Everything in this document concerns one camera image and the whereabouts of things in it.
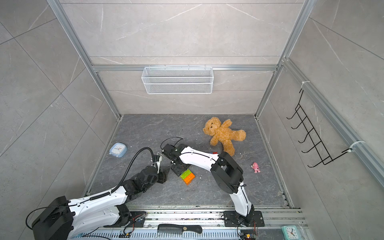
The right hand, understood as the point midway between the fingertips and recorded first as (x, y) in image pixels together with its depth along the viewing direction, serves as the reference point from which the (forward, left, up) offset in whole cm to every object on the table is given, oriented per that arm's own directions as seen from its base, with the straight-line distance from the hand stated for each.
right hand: (183, 168), depth 88 cm
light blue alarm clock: (+14, +44, 0) cm, 46 cm away
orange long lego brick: (-7, -4, 0) cm, 8 cm away
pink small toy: (+1, -44, -1) cm, 44 cm away
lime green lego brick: (-4, -1, +2) cm, 5 cm away
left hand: (-1, +9, +5) cm, 10 cm away
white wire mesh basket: (+52, +4, +27) cm, 59 cm away
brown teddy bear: (+27, -20, +6) cm, 34 cm away
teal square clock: (-32, -51, -2) cm, 61 cm away
